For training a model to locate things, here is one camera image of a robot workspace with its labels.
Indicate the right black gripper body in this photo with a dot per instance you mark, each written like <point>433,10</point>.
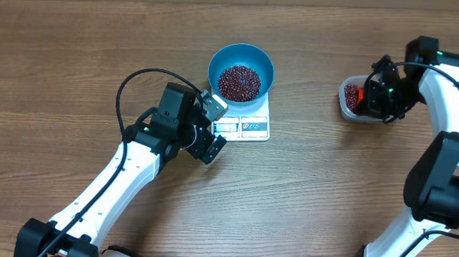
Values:
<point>386,103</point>

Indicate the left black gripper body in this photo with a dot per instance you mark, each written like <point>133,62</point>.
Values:
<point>194,142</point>

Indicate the red scoop with blue handle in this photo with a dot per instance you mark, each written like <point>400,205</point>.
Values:
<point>360,95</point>

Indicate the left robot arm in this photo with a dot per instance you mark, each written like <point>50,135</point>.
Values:
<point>180,121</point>

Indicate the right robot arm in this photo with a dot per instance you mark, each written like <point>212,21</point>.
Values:
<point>431,191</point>

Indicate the white kitchen scale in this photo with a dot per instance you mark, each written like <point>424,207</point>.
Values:
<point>245,123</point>

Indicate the red beans in bowl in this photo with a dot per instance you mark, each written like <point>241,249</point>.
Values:
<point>239,84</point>

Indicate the blue bowl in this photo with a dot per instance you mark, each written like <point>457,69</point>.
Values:
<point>241,54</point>

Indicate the clear plastic container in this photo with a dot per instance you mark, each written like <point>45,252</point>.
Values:
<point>346,113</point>

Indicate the red beans in container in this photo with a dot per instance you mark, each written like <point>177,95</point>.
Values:
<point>350,96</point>

